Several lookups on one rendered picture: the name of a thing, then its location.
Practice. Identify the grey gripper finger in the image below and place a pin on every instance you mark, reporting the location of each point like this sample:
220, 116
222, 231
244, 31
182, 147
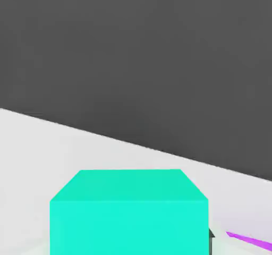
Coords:
211, 241

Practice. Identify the large purple box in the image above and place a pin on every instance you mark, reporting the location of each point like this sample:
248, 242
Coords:
255, 241

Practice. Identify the small turquoise cube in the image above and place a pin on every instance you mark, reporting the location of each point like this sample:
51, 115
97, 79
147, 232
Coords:
127, 216

